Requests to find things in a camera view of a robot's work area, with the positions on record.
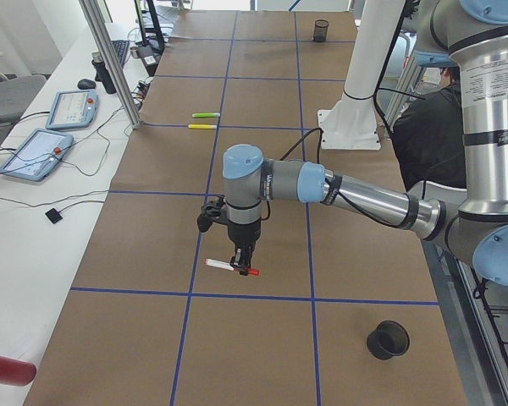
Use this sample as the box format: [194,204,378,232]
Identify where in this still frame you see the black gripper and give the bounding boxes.
[227,222,261,274]

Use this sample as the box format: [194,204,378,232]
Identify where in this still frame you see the red marker pen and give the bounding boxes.
[204,259,260,277]

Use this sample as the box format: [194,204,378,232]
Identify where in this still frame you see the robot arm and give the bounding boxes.
[223,1,508,286]

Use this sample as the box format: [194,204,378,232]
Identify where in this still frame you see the yellow marker pen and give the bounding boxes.
[188,123,218,130]

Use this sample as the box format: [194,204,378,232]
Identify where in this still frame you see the green marker pen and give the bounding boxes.
[191,112,221,118]

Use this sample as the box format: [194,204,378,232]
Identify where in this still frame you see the near black mesh cup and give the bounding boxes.
[366,321,410,360]

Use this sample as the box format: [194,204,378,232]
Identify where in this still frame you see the black mesh cup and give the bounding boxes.
[366,321,410,360]
[312,19,329,42]

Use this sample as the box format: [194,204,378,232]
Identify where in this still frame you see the small black square device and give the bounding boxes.
[45,208,63,224]

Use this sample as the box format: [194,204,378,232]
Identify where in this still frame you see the person in black jacket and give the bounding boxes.
[391,67,467,190]

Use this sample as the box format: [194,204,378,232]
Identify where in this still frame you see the upper teach pendant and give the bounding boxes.
[46,90,99,130]

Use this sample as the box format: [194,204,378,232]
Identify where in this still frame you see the teach pendant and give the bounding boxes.
[46,90,99,130]
[0,129,74,182]

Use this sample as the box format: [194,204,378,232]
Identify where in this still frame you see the lower teach pendant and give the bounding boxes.
[0,129,74,182]

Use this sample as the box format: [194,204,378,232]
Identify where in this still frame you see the black water bottle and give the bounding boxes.
[91,52,117,94]

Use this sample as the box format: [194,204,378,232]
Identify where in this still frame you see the black computer mouse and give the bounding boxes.
[77,79,97,90]

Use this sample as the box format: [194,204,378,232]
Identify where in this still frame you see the black keyboard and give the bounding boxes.
[112,40,130,66]

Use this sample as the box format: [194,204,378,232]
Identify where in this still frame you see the far black mesh cup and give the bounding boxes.
[312,19,329,42]

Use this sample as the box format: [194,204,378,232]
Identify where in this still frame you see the red bottle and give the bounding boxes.
[0,356,36,387]

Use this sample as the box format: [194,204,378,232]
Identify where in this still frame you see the grey office chair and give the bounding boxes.
[0,73,47,128]

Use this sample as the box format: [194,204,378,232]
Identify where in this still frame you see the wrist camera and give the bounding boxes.
[196,195,229,233]

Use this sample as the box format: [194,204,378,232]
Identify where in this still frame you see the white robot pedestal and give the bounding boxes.
[318,0,406,151]

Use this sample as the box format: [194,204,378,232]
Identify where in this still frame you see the aluminium frame post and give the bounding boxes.
[79,0,141,129]

